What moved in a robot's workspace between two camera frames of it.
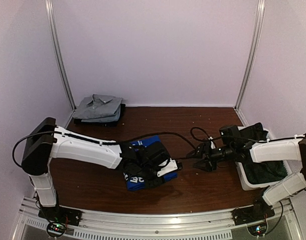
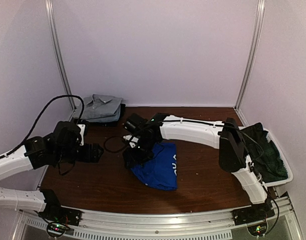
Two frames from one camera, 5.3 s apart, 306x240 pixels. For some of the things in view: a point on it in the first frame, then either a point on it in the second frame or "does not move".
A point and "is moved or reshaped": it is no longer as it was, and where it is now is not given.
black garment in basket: [261, 172] does not move
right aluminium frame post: [261, 12] does not move
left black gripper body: [146, 172] -> [85, 157]
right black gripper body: [216, 155] -> [143, 153]
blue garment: [137, 183] is moved or reshaped
